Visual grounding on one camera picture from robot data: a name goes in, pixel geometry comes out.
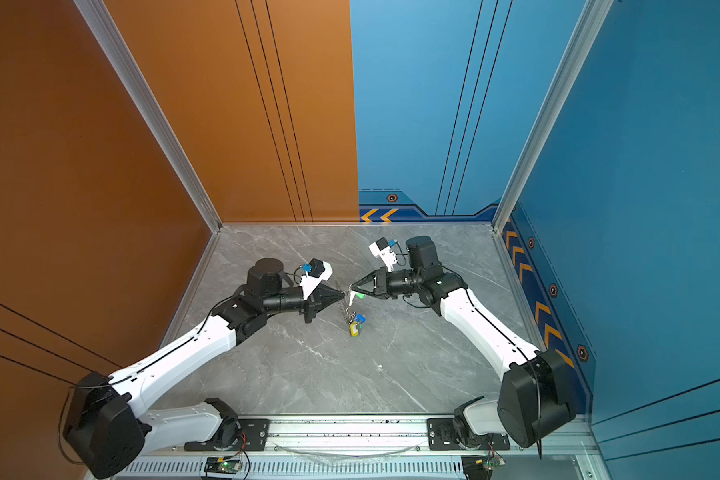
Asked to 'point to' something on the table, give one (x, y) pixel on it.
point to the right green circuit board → (491, 463)
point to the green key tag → (360, 295)
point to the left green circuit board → (222, 465)
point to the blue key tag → (360, 317)
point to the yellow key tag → (353, 329)
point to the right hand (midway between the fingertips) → (354, 288)
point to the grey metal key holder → (348, 297)
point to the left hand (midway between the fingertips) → (343, 294)
